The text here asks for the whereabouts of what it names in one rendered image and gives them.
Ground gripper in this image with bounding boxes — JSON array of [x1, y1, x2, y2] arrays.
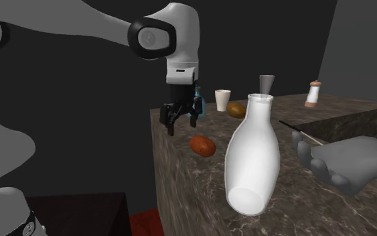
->
[[159, 81, 206, 137]]

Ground blue glass bottle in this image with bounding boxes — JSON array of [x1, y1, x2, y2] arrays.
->
[[185, 86, 207, 119]]

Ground red-brown potato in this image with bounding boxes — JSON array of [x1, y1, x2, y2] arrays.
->
[[188, 135, 217, 158]]

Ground white cup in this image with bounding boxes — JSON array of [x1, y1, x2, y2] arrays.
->
[[214, 88, 232, 113]]

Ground brown potato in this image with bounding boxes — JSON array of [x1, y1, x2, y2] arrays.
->
[[226, 101, 247, 119]]

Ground white vase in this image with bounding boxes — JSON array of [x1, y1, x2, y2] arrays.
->
[[224, 93, 281, 217]]

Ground grey cone-shaped cup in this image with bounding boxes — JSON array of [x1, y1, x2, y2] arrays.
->
[[259, 74, 276, 96]]

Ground thin black and white stick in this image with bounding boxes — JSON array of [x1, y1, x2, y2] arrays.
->
[[278, 119, 325, 147]]

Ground white and brown pepper mill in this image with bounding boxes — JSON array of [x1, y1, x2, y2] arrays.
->
[[304, 80, 323, 109]]

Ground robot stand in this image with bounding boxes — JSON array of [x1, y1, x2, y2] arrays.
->
[[25, 192, 131, 236]]

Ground grey hand-shaped figure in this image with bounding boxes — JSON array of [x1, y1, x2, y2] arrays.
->
[[291, 130, 377, 197]]

